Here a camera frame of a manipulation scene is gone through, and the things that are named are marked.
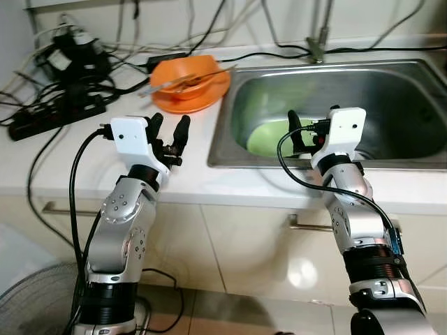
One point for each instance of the stainless steel sink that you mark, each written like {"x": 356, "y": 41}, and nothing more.
{"x": 391, "y": 105}

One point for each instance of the white base cabinet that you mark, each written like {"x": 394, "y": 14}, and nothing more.
{"x": 244, "y": 244}

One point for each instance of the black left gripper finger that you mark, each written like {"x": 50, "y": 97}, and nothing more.
{"x": 182, "y": 132}
{"x": 156, "y": 125}

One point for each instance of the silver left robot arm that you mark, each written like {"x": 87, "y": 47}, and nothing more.
{"x": 122, "y": 223}

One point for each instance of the green plastic plate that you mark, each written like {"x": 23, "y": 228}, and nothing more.
{"x": 269, "y": 143}

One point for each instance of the orange plastic bowl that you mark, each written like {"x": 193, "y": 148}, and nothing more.
{"x": 174, "y": 70}

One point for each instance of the metal faucet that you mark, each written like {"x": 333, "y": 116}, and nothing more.
{"x": 320, "y": 42}

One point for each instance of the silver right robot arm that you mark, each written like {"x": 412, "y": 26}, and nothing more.
{"x": 356, "y": 216}

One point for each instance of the black power strip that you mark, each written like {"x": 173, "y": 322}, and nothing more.
{"x": 56, "y": 118}

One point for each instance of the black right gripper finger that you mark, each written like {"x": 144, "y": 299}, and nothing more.
{"x": 297, "y": 132}

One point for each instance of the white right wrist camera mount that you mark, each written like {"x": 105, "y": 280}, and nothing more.
{"x": 346, "y": 129}

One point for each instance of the orange plastic plate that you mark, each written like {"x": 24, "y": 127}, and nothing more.
{"x": 199, "y": 101}

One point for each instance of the black charger with white labels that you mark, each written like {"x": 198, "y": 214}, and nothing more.
{"x": 77, "y": 56}

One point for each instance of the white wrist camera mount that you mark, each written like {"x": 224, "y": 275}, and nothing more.
{"x": 346, "y": 129}
{"x": 129, "y": 136}

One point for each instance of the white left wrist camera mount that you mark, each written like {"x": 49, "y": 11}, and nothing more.
{"x": 129, "y": 136}

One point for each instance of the black power adapter brick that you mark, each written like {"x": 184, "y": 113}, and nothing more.
{"x": 167, "y": 61}

